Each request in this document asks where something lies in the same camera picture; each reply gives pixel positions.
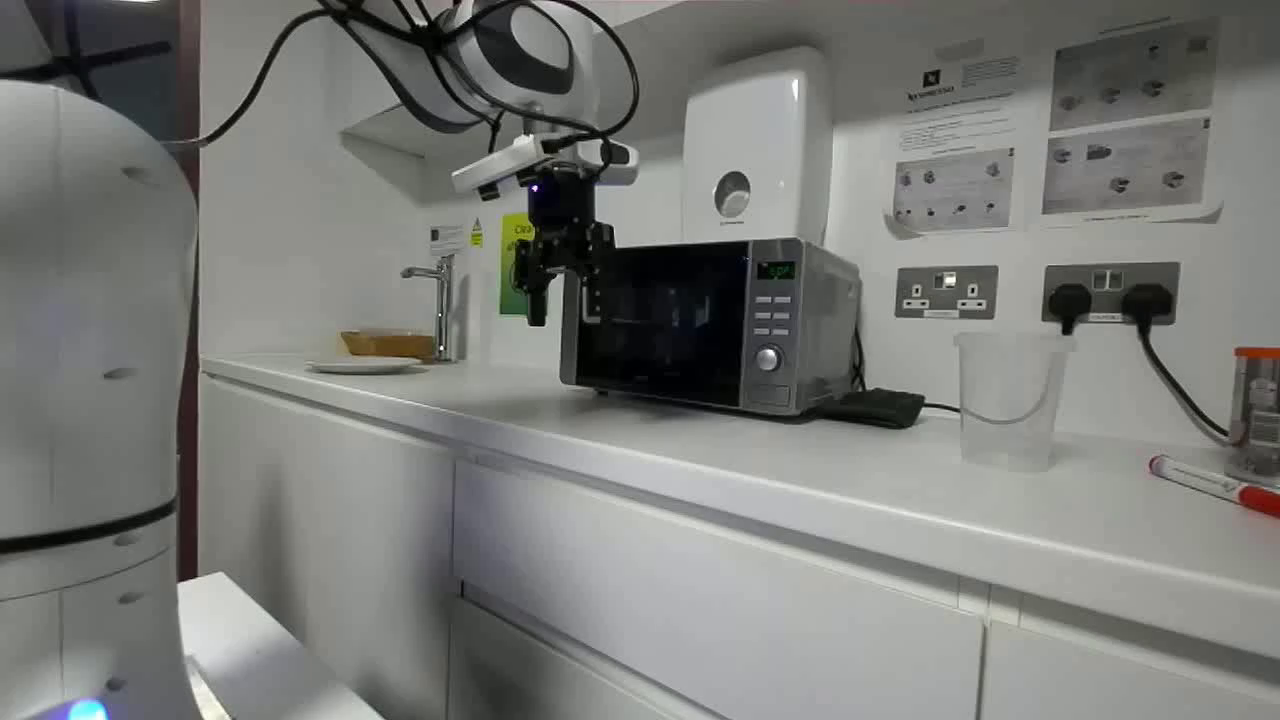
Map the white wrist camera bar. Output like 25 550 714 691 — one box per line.
451 136 639 191

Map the green yellow wall poster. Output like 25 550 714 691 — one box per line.
502 213 536 316

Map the orange lidded container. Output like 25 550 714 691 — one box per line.
1231 348 1280 478

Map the clear plastic measuring jug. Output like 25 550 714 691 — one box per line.
958 333 1071 471

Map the double wall socket left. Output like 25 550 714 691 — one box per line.
898 263 1002 321

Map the red and white marker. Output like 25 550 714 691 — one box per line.
1150 456 1280 514

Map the white paper towel dispenser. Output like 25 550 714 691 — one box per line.
681 47 833 242

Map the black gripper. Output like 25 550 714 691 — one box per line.
515 172 612 329

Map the white base table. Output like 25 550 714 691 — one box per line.
182 572 382 720

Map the white plate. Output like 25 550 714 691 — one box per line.
307 355 425 377

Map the chrome sink tap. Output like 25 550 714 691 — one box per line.
401 251 465 364

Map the black flat device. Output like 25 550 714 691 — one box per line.
821 388 923 429

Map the white instruction poster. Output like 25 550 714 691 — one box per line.
883 18 1221 234

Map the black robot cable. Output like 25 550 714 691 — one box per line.
170 0 643 153

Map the wooden basket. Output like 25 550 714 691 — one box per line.
342 333 440 364

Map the silver microwave oven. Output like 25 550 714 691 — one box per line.
561 239 862 420

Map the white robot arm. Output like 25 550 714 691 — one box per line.
322 0 639 329

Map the black power cable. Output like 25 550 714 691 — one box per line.
1132 316 1241 448

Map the double wall socket with plugs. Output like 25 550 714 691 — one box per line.
1042 258 1182 323

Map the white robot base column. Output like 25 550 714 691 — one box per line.
0 79 196 720

